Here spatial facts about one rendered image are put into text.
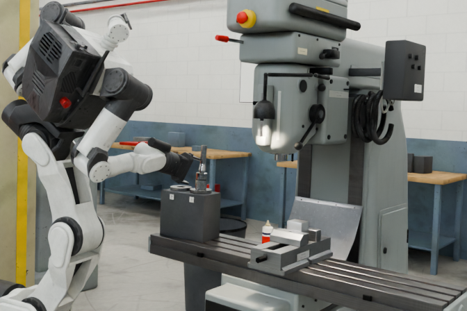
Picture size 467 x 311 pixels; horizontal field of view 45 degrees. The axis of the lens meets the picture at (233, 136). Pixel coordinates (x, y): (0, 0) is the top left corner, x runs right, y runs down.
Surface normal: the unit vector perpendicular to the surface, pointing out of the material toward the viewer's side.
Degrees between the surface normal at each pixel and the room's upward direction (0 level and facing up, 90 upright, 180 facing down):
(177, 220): 90
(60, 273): 115
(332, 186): 90
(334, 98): 90
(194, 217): 90
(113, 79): 70
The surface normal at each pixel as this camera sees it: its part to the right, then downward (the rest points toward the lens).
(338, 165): -0.62, 0.02
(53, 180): -0.34, 0.45
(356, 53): 0.78, 0.06
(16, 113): -0.44, 0.04
